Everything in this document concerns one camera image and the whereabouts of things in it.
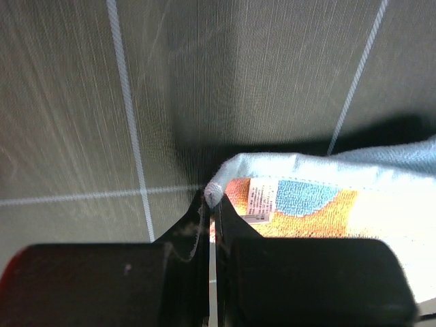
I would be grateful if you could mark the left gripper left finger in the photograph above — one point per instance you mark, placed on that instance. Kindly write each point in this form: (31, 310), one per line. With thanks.
(163, 283)

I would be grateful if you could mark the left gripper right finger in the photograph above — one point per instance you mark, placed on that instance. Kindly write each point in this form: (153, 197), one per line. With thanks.
(306, 281)

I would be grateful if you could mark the colourful patterned towel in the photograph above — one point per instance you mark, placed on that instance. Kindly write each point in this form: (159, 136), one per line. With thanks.
(385, 192)

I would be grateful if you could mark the black grid mat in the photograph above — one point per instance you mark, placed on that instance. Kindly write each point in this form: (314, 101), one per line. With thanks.
(113, 113)

